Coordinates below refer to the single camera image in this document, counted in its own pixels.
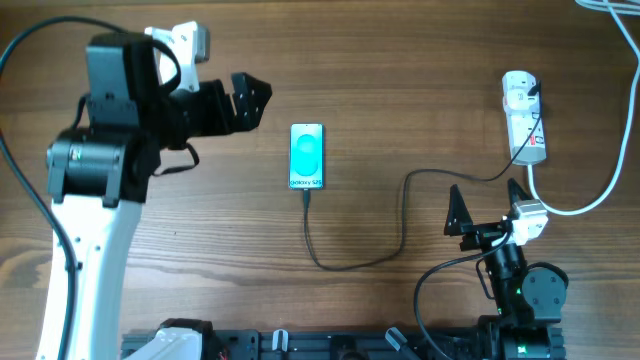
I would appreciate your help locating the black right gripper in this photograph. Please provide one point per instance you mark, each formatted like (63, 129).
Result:
(460, 217)

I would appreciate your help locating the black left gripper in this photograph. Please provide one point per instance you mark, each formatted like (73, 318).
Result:
(247, 115)

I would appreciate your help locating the Galaxy S25 smartphone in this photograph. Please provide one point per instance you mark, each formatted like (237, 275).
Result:
(306, 156)

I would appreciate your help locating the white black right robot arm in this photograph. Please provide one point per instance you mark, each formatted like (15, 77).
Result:
(528, 297)

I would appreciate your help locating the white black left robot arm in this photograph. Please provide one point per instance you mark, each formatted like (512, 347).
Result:
(144, 97)

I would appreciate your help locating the white USB charger plug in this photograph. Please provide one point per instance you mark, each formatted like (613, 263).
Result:
(522, 99)

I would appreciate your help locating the white power strip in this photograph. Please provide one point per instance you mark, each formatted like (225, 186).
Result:
(525, 131)

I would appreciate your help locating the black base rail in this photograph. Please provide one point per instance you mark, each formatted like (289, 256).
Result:
(458, 343)

